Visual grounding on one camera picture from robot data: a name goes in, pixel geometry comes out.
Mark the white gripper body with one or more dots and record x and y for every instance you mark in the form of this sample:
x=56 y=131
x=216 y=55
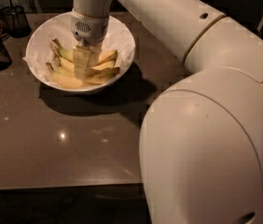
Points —
x=89 y=28

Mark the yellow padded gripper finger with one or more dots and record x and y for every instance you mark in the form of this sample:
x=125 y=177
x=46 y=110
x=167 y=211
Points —
x=83 y=51

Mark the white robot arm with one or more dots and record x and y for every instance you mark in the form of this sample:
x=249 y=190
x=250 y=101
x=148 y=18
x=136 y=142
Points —
x=201 y=141

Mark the green-stemmed banana at back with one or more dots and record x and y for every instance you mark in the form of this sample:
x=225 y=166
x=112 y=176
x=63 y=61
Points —
x=58 y=49

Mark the yellow banana left middle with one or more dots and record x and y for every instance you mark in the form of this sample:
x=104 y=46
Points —
x=60 y=61

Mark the yellow banana middle right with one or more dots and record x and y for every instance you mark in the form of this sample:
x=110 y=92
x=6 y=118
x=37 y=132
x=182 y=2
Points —
x=103 y=66

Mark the yellow banana upper right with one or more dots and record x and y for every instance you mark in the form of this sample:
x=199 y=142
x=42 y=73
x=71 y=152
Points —
x=108 y=56

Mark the white bowl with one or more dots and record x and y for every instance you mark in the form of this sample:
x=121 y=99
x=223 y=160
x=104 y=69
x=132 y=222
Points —
x=41 y=34

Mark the yellow banana lower right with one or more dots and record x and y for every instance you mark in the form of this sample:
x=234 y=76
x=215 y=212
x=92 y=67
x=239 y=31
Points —
x=101 y=76

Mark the large yellow banana at front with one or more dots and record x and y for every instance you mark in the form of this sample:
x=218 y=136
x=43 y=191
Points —
x=63 y=77

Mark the white paper bowl liner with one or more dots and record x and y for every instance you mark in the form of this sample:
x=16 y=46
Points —
x=57 y=28

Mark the black mesh pen holder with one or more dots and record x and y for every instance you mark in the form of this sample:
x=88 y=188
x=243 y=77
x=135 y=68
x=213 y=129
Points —
x=16 y=21

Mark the drawer handle under table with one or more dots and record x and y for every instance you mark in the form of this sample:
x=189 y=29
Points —
x=119 y=196

